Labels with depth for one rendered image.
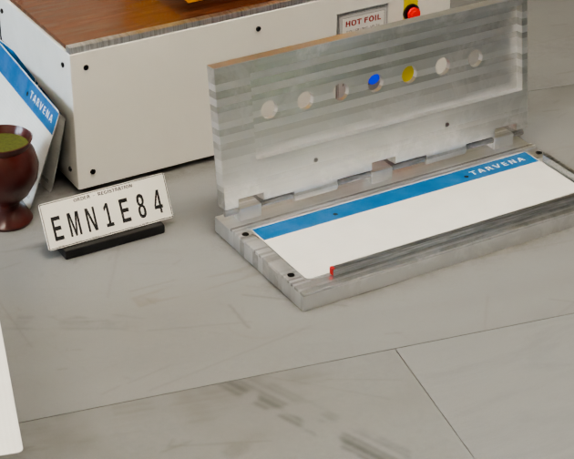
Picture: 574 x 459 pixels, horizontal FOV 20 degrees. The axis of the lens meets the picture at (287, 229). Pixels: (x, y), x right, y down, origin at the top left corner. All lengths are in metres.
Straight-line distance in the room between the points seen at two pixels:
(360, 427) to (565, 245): 0.44
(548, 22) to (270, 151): 0.75
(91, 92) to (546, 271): 0.58
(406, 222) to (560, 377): 0.32
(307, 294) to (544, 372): 0.27
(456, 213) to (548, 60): 0.53
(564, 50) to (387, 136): 0.53
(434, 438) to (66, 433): 0.36
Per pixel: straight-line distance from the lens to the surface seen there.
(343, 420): 1.66
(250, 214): 1.96
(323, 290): 1.82
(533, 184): 2.06
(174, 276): 1.89
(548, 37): 2.53
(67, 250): 1.93
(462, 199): 2.01
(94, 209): 1.95
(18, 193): 1.97
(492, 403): 1.69
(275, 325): 1.80
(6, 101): 2.15
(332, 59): 1.97
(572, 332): 1.82
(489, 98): 2.10
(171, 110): 2.08
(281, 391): 1.70
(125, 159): 2.07
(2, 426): 1.52
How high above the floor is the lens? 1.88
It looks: 30 degrees down
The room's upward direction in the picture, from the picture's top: straight up
